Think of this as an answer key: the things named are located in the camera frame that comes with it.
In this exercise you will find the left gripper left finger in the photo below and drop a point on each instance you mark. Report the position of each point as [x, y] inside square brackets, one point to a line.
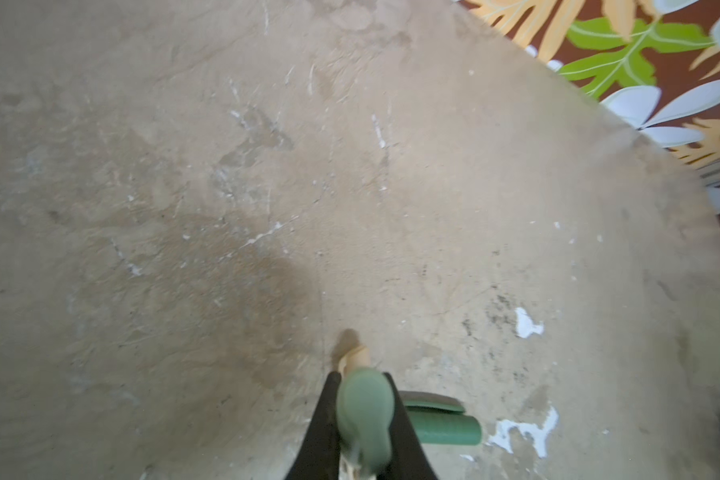
[319, 454]

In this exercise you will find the beige pen cap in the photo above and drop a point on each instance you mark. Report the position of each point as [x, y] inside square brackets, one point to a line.
[356, 358]

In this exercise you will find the light green pen cap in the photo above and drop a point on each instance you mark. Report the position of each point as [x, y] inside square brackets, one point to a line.
[364, 412]

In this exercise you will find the dark green pen cap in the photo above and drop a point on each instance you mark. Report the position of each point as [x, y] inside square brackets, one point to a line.
[440, 420]

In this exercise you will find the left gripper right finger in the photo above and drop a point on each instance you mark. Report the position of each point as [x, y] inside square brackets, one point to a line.
[409, 462]

